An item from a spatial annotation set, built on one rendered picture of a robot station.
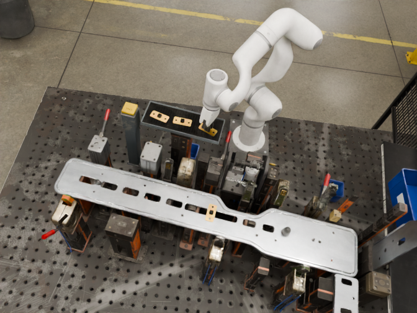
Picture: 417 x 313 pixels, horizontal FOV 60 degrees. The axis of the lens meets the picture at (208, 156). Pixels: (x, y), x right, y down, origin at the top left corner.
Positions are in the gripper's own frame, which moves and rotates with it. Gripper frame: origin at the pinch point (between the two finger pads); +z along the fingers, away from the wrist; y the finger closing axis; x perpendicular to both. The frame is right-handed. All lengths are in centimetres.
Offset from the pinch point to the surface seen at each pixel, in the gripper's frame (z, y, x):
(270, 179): 7.3, 3.5, 35.7
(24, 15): 98, -78, -238
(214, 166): 10.9, 10.1, 10.9
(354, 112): 118, -183, 66
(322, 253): 19, 16, 71
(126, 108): 2.6, 12.1, -37.1
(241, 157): 2.8, 3.9, 20.2
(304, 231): 19, 11, 60
